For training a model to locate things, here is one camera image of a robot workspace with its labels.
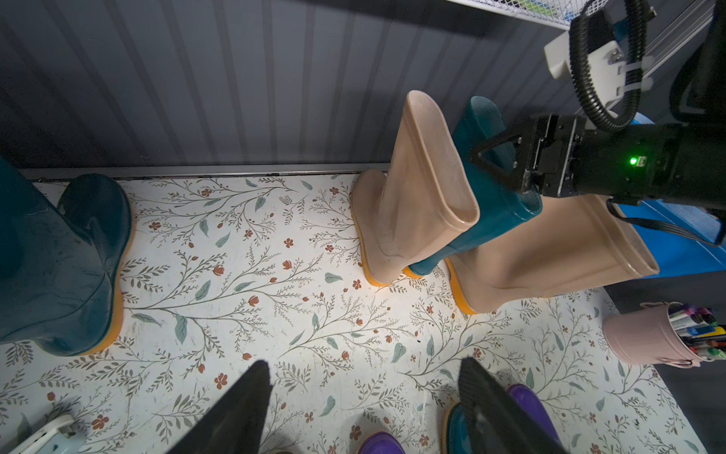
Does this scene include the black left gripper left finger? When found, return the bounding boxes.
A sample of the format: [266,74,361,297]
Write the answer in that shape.
[170,361,272,453]

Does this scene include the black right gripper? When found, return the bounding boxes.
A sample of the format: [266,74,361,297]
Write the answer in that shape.
[469,115,586,198]

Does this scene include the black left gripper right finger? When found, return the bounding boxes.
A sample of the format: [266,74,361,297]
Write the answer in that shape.
[458,358,565,453]

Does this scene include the dark green boot back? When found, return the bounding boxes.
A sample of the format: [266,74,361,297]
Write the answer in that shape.
[404,96,543,279]

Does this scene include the dark green boot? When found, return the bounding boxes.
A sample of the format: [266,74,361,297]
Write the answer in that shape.
[404,96,543,279]
[441,403,474,454]
[1,162,134,357]

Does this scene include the beige rain boot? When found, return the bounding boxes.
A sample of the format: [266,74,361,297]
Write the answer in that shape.
[351,90,480,287]
[445,195,660,315]

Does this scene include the blue rain boot front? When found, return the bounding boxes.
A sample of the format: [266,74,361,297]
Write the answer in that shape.
[618,201,725,279]

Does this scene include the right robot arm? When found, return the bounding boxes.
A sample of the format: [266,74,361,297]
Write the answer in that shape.
[466,1,725,210]

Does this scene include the purple front boot right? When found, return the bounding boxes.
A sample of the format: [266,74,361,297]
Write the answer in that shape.
[508,384,561,445]

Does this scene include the purple boot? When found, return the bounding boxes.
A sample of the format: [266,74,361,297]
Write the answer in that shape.
[357,431,405,454]
[508,384,561,445]

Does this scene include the dark green front boot right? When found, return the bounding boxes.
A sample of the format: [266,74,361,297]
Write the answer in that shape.
[441,403,474,454]

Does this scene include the purple front boot left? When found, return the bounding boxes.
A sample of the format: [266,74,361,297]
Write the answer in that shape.
[357,431,405,454]

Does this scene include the pink pen cup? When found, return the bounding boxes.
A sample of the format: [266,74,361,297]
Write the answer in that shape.
[602,302,711,369]

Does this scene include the small pale green device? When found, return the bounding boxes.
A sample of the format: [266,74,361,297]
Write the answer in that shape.
[11,414,83,454]

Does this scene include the dark green boot far left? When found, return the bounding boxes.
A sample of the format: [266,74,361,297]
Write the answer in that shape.
[1,162,134,357]

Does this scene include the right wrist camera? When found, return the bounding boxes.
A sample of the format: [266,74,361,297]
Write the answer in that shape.
[544,8,631,104]

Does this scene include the white wire wall basket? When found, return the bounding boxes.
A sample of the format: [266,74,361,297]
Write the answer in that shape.
[449,0,608,30]

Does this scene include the black corrugated cable hose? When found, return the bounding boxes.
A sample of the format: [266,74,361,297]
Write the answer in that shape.
[568,0,648,134]

